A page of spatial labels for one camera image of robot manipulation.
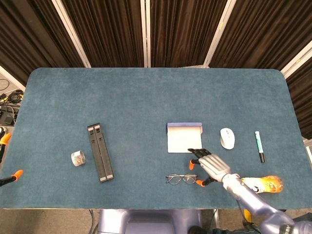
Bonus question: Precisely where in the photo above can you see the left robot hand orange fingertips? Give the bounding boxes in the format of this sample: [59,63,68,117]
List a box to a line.
[0,133,24,187]

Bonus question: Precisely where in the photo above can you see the eyeglasses with orange tips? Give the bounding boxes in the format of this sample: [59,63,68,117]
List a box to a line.
[165,173,198,186]

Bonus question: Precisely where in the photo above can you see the white and blue case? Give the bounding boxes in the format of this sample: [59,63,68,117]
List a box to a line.
[166,122,203,154]

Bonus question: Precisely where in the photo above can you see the black floor power box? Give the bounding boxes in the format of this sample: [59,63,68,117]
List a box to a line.
[0,106,20,126]

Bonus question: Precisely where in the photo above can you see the clear jar of staples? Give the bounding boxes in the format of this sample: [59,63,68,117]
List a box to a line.
[71,150,87,168]

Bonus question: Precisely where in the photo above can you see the black folded laptop stand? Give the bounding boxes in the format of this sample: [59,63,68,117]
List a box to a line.
[87,122,115,183]

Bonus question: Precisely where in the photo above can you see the brown curtain panel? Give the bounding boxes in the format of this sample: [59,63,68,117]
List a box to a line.
[211,0,312,72]
[149,0,229,68]
[62,0,147,68]
[0,0,85,86]

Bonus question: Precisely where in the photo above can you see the blue felt table mat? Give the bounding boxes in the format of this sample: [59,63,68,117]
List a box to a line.
[0,67,312,210]

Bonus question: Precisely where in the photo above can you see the purple robot torso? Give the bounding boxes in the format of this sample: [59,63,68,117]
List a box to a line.
[97,209,203,234]

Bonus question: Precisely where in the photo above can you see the white computer mouse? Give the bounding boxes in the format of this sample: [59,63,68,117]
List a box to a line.
[220,128,236,150]

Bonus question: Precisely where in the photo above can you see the green marker pen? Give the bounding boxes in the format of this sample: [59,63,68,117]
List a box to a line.
[254,131,266,163]

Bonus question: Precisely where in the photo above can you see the orange drink bottle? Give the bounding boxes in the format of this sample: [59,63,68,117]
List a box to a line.
[240,175,285,195]

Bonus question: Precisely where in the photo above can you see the black floor cable bundle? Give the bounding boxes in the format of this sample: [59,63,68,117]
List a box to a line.
[0,89,25,105]

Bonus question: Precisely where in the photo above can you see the white screen frame post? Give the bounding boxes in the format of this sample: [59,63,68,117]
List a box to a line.
[51,0,92,68]
[203,0,235,68]
[0,65,26,93]
[280,40,312,79]
[140,0,151,68]

